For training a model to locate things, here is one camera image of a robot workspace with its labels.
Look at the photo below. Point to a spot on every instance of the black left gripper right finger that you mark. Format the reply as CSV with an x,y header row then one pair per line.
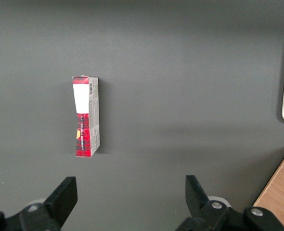
x,y
199,209

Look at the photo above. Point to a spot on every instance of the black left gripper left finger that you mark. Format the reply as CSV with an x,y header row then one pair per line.
x,y
60,204

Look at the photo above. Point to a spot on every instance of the red plaid cardboard box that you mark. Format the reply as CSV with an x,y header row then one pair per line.
x,y
94,115

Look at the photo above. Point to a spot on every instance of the wooden drawer cabinet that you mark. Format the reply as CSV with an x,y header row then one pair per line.
x,y
281,192

